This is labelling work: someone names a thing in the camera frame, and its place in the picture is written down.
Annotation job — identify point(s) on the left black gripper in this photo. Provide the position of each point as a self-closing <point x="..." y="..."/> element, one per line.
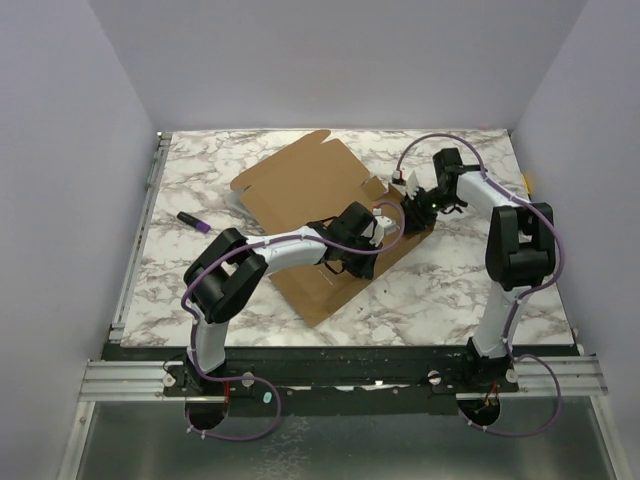
<point x="364" y="270"/>

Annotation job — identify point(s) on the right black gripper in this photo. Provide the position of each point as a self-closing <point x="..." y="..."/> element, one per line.
<point x="420" y="215"/>

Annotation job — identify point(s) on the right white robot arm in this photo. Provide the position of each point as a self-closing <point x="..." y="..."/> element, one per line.
<point x="520" y="251"/>

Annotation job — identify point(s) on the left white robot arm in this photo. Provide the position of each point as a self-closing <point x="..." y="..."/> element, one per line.
<point x="220" y="282"/>

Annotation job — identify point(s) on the yellow tape piece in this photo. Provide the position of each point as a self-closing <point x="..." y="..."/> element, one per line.
<point x="527" y="183"/>

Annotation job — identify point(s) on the purple black highlighter marker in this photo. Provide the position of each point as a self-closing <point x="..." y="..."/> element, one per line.
<point x="193" y="222"/>

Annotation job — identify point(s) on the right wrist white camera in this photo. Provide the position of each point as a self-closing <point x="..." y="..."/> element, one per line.
<point x="410" y="184"/>

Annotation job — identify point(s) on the black metal base rail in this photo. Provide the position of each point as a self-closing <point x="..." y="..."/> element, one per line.
<point x="321" y="404"/>

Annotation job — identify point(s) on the aluminium front extrusion rail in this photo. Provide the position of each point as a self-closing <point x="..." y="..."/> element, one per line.
<point x="576" y="376"/>

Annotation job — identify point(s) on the aluminium side rail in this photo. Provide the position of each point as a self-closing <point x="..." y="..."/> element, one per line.
<point x="151" y="189"/>

